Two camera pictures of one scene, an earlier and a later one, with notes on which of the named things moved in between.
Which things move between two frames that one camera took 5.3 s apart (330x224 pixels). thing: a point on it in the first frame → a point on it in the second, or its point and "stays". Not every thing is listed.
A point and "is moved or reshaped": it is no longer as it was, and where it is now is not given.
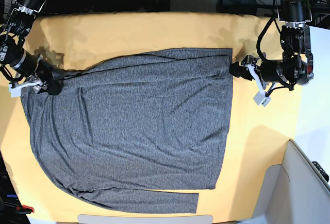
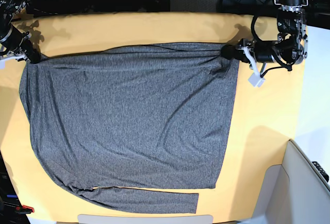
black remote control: (321, 170) stays
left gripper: (25, 63) → (14, 41)
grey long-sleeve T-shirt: (145, 133) is moved or reshaped
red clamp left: (24, 209) stays
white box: (294, 192) stays
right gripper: (267, 70) → (262, 51)
